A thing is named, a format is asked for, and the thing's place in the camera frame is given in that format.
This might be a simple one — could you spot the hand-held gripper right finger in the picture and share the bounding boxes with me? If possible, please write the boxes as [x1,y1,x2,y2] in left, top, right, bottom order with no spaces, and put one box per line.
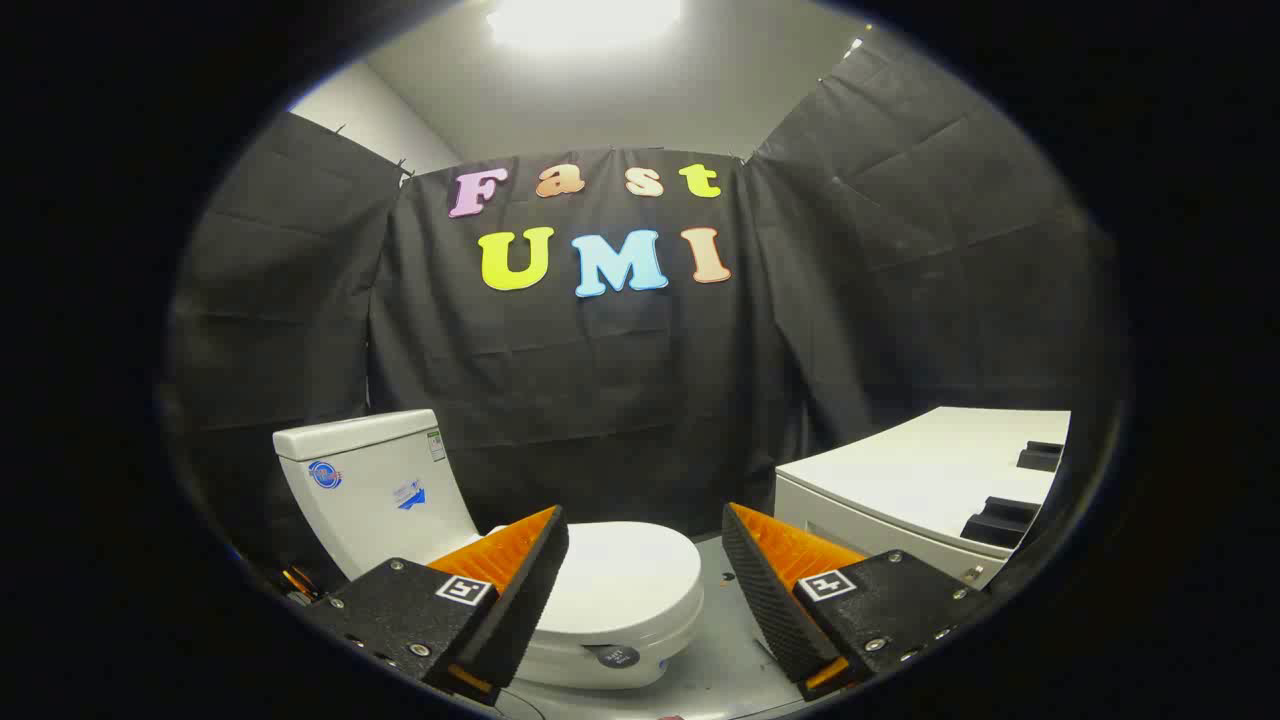
[721,502,991,701]

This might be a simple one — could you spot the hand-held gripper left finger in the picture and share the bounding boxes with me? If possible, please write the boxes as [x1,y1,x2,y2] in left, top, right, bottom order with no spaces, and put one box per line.
[300,505,571,706]

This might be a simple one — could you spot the white toilet lid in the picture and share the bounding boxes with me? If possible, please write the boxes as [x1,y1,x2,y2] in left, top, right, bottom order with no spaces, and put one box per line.
[490,520,705,669]

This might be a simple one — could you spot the white toilet bowl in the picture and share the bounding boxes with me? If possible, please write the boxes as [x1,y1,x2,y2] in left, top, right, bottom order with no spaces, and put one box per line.
[515,615,706,691]

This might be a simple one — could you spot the white toilet tank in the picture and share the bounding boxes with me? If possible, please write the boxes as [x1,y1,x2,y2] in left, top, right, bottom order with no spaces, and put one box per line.
[273,409,483,581]

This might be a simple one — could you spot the white drawer cabinet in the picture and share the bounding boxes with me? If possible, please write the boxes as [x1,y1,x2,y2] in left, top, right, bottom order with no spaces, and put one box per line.
[774,407,1071,591]

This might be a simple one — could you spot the black backdrop cloth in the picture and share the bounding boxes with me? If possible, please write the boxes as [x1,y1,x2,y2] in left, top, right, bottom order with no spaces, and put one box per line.
[165,40,1126,601]

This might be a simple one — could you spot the large ceiling light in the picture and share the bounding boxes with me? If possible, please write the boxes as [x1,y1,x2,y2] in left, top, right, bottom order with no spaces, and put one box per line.
[487,0,683,53]

